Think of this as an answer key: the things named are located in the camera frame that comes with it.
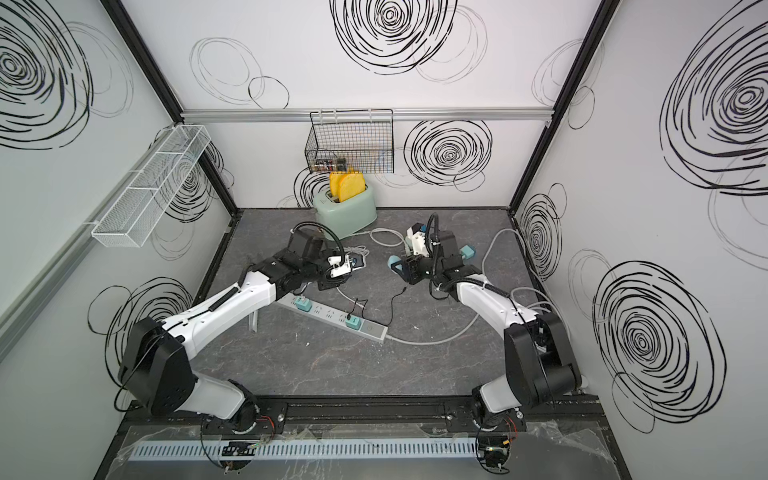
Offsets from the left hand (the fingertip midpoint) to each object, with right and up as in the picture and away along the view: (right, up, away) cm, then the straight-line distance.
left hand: (346, 262), depth 84 cm
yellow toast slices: (-2, +25, +16) cm, 30 cm away
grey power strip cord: (+37, -19, +6) cm, 42 cm away
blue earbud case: (+13, +1, +2) cm, 14 cm away
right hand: (+16, 0, +2) cm, 16 cm away
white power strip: (-3, -17, +5) cm, 18 cm away
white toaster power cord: (+11, +4, +25) cm, 28 cm away
